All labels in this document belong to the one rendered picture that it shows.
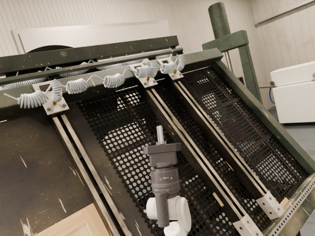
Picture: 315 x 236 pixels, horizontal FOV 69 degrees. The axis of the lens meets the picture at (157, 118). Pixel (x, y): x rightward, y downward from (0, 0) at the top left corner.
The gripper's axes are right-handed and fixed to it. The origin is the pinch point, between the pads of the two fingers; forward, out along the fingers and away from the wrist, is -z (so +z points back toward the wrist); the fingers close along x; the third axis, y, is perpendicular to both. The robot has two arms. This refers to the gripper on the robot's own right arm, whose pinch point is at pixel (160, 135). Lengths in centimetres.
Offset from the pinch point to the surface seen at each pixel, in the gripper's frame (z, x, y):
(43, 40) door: -171, 149, 276
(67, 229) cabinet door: 32, 39, 20
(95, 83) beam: -33, 29, 50
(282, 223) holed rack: 53, -63, 51
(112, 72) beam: -41, 21, 59
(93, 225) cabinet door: 33, 30, 24
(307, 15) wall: -299, -481, 524
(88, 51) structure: -70, 42, 95
